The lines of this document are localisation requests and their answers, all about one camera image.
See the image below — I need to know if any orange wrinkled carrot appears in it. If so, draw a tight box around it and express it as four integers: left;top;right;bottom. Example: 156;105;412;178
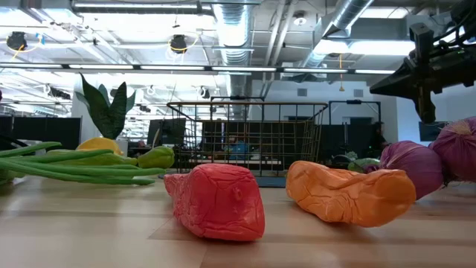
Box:
285;160;417;229

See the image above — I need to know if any green toy pepper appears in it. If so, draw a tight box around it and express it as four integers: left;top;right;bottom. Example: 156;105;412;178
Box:
137;145;176;170

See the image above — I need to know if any person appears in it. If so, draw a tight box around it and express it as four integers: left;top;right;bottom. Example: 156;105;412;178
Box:
370;121;390;152

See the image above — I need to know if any black wire basket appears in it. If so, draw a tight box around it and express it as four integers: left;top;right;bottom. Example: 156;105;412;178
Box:
166;100;329;178

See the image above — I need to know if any long linear ceiling light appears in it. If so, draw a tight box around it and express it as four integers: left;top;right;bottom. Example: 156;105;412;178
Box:
0;63;397;75

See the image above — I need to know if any black room partition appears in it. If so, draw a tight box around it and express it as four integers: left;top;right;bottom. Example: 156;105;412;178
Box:
0;115;82;150

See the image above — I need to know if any blue round woven mat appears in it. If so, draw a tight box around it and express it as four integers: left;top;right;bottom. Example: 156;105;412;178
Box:
158;171;288;188

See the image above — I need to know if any black ceiling cable reel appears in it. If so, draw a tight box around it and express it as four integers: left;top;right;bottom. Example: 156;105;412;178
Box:
170;33;189;55
5;31;29;51

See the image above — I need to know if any large green leafy plant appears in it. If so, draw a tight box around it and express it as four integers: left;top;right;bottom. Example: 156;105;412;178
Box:
75;72;137;141

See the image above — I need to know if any yellow starfruit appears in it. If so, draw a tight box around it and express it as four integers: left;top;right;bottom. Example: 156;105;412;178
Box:
76;136;124;156

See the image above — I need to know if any dark wall monitor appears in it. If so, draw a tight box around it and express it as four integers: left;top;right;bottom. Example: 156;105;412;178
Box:
419;121;451;142

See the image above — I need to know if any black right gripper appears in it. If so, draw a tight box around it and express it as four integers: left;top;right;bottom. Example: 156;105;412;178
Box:
370;46;476;124

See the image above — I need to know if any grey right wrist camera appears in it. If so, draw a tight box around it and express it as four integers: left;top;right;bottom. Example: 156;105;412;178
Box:
408;22;435;63

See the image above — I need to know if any black metal frame rack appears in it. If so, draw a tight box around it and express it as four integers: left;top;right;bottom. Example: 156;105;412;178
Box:
328;99;382;127

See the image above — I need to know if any wide silver ceiling duct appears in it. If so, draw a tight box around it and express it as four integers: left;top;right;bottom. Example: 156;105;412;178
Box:
211;0;257;98

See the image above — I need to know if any black desk monitor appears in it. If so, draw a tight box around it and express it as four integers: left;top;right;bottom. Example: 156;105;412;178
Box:
147;118;187;147

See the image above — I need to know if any red wrinkled carrot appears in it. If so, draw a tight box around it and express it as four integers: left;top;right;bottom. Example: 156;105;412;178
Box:
163;162;266;242

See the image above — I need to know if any yellow hanging cord pendant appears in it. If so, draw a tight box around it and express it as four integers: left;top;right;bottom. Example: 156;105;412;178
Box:
337;54;345;93

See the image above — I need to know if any green long bean bundle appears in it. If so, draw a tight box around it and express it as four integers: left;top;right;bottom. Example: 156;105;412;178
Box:
0;141;167;186

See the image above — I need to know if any slanted silver ceiling duct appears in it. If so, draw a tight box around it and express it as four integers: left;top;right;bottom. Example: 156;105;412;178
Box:
297;0;375;81

